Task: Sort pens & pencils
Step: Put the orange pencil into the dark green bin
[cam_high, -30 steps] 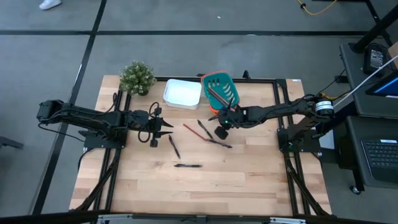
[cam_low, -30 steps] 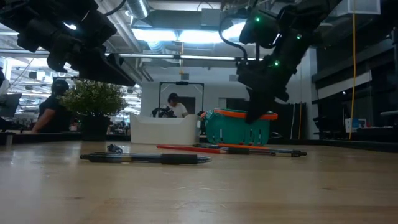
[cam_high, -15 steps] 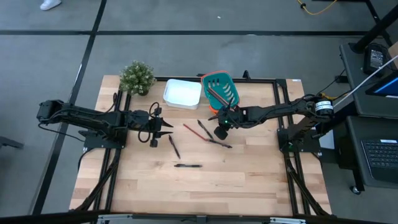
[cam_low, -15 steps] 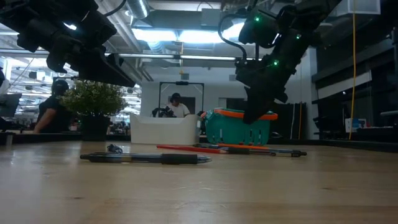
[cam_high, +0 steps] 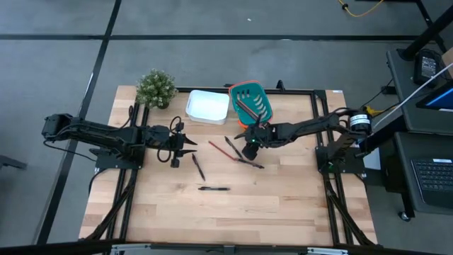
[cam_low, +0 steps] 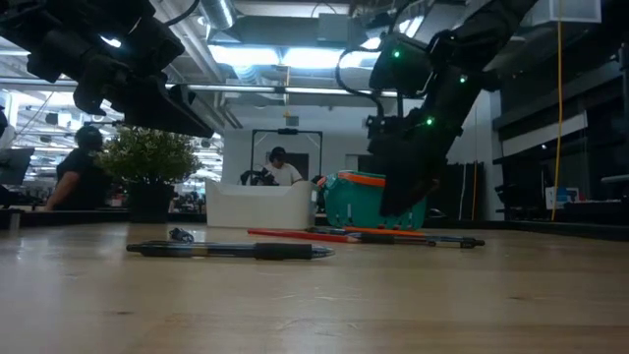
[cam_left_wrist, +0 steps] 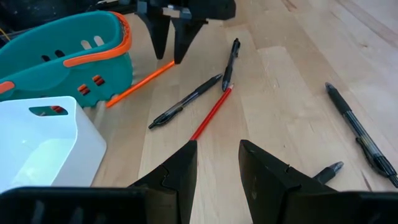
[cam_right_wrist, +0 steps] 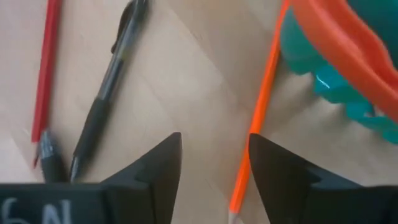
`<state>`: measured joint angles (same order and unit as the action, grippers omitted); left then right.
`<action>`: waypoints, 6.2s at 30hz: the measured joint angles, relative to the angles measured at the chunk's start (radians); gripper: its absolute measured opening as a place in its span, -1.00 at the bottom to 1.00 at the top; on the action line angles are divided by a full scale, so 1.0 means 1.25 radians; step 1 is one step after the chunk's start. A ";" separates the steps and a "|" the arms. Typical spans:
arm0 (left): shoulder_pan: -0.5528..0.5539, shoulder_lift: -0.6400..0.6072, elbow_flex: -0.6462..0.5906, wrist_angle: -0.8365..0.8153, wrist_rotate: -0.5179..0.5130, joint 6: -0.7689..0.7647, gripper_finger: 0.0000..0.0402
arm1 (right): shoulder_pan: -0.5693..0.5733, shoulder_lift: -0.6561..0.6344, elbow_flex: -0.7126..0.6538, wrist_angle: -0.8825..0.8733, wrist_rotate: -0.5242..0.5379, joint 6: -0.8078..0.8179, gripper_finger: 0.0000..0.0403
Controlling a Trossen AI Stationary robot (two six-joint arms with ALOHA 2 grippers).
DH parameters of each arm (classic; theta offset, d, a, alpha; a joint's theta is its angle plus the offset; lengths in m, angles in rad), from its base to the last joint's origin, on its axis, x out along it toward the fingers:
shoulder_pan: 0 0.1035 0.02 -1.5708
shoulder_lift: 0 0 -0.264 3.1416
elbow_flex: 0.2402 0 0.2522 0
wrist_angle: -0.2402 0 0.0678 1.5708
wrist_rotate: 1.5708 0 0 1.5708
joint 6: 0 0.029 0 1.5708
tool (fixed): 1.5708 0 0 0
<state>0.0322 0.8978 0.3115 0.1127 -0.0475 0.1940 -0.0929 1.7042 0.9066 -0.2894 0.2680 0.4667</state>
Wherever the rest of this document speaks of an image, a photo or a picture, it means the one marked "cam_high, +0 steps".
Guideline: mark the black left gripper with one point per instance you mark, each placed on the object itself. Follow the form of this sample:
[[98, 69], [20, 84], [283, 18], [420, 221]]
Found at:
[[159, 136]]

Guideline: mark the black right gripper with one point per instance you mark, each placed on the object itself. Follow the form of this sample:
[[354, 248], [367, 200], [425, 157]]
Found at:
[[265, 136]]

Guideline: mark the red pencil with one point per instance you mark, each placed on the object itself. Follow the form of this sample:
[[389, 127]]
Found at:
[[222, 150]]

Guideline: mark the dark brown pencil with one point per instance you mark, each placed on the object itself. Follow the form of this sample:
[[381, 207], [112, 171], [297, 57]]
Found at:
[[245, 107]]

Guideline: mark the teal basket orange rim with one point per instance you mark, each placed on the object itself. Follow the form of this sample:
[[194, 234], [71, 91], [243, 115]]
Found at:
[[260, 95]]

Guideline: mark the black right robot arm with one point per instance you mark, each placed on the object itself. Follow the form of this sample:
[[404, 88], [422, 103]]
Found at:
[[311, 125]]

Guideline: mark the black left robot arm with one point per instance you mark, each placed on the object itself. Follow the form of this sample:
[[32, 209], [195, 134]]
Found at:
[[106, 134]]

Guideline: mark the white plastic bin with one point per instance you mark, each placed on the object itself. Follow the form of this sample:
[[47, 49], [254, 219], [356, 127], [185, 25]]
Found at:
[[207, 106]]

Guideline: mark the potted green plant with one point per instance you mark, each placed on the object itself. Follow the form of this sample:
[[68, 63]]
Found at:
[[156, 88]]

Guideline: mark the black desk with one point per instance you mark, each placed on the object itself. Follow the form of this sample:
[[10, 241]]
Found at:
[[403, 88]]

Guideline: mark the black chair leg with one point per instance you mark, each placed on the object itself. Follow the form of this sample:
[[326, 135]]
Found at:
[[12, 163]]

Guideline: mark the white rod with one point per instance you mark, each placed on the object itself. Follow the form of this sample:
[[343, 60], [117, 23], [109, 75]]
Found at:
[[421, 88]]

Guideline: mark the black laptop keyboard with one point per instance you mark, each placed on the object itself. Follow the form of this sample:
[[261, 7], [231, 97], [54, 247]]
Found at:
[[435, 180]]

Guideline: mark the black power brick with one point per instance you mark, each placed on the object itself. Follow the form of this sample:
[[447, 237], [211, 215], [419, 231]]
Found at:
[[427, 67]]

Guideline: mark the monitor with blue screen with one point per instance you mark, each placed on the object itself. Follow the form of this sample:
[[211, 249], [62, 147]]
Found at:
[[439, 99]]

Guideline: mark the black stand leg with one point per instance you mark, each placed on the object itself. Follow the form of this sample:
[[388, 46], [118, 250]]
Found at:
[[428, 35]]

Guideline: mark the cardboard box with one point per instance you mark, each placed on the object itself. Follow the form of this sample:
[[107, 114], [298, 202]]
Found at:
[[448, 62]]

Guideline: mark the black aluminium table frame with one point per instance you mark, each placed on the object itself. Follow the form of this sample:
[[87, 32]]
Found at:
[[301, 91]]

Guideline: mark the grey depth camera box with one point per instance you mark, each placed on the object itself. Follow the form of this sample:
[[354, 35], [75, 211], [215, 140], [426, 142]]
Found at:
[[228, 249]]

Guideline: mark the silver aluminium bracket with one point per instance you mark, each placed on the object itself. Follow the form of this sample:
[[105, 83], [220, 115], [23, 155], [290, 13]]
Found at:
[[131, 249], [327, 251]]

